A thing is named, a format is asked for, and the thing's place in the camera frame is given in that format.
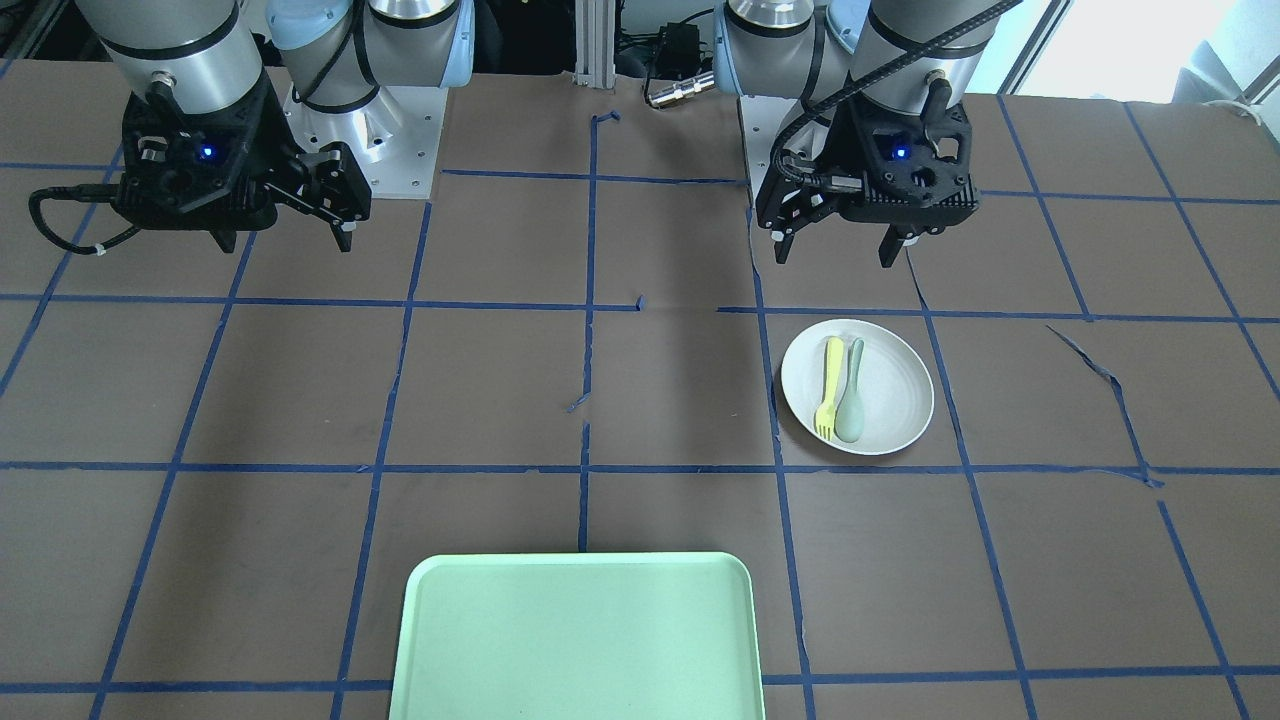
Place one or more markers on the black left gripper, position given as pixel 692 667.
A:
pixel 838 135

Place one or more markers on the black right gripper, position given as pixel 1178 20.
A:
pixel 268 140

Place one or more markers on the white round plate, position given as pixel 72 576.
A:
pixel 895 388

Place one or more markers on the yellow plastic fork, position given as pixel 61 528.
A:
pixel 834 355

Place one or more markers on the robot right arm silver blue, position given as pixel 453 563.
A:
pixel 337 53

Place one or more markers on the robot left arm silver blue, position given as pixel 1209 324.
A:
pixel 912 57

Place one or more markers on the pale green plastic spoon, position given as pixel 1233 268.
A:
pixel 851 417

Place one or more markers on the light green tray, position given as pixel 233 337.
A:
pixel 640 635

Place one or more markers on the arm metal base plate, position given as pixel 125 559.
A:
pixel 762 118
pixel 395 137

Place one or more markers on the silver cable connector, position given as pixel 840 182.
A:
pixel 680 91

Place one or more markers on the aluminium frame post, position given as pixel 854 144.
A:
pixel 595 43

